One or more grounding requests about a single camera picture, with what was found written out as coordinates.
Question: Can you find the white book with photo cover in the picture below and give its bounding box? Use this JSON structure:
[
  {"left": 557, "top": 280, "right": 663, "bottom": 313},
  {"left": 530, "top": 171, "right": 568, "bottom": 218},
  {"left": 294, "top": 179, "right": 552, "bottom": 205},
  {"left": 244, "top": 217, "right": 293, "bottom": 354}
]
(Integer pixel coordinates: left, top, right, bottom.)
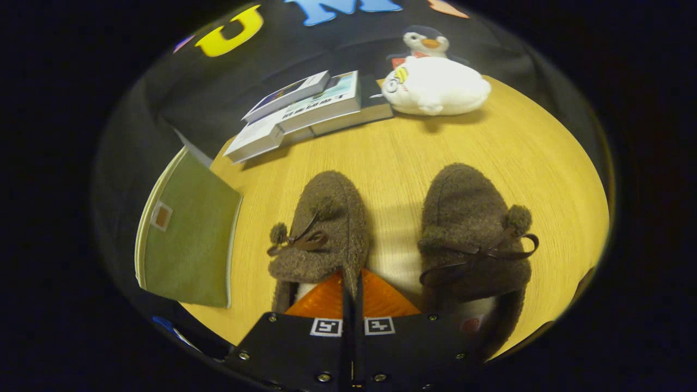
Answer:
[{"left": 241, "top": 71, "right": 331, "bottom": 123}]

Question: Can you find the white book with text cover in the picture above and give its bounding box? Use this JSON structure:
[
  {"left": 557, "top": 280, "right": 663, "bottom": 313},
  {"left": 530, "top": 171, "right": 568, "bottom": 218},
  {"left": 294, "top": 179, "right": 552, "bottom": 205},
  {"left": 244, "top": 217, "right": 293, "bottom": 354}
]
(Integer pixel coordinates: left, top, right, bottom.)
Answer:
[{"left": 223, "top": 117, "right": 285, "bottom": 164}]

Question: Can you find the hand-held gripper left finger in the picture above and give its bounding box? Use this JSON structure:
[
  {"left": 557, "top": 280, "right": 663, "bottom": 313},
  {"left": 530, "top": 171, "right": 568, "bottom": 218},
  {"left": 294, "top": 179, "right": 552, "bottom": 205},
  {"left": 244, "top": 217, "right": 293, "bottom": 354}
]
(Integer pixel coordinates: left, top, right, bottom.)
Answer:
[{"left": 224, "top": 271, "right": 352, "bottom": 392}]

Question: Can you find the brown fuzzy shoe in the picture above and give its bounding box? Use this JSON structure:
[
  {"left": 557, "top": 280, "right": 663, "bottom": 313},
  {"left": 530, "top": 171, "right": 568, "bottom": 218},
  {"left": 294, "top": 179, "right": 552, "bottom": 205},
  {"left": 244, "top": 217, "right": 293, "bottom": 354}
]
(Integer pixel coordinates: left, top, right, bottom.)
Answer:
[
  {"left": 267, "top": 170, "right": 371, "bottom": 314},
  {"left": 418, "top": 163, "right": 540, "bottom": 360}
]

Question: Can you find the penguin plush toy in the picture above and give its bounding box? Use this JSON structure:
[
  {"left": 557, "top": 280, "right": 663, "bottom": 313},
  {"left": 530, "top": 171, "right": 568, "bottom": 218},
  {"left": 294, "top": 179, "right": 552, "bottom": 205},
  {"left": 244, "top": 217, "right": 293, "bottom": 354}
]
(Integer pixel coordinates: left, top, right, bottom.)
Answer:
[{"left": 387, "top": 25, "right": 469, "bottom": 66}]

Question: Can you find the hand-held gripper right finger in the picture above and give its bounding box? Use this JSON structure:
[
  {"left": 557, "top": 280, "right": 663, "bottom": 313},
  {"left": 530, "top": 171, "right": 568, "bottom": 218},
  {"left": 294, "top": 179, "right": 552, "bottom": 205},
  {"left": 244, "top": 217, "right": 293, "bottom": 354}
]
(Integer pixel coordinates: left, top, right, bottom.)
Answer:
[{"left": 354, "top": 268, "right": 482, "bottom": 392}]

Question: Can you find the white plush toy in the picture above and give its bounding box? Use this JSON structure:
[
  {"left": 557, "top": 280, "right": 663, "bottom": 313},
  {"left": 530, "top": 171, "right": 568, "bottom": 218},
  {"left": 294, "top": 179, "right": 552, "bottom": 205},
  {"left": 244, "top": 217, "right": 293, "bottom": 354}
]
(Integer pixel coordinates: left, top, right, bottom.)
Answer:
[{"left": 381, "top": 56, "right": 492, "bottom": 116}]

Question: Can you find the green fabric storage box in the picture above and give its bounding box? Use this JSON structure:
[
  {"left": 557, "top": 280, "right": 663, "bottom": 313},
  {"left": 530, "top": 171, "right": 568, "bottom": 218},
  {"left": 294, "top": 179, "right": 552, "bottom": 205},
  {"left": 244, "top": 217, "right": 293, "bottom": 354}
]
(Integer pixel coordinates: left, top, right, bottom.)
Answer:
[{"left": 134, "top": 147, "right": 243, "bottom": 309}]

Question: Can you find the black backdrop cloth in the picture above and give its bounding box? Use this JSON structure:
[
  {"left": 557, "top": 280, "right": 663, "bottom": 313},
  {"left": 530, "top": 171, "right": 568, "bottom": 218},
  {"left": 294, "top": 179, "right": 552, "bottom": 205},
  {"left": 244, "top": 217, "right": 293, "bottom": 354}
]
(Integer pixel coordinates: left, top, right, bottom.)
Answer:
[{"left": 93, "top": 0, "right": 610, "bottom": 349}]

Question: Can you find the light blue cover book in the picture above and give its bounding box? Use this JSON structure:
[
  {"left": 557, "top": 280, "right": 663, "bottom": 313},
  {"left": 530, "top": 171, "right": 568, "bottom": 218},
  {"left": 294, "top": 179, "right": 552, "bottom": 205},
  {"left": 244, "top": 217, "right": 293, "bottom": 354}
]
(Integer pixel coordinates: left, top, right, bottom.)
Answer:
[{"left": 278, "top": 71, "right": 363, "bottom": 134}]

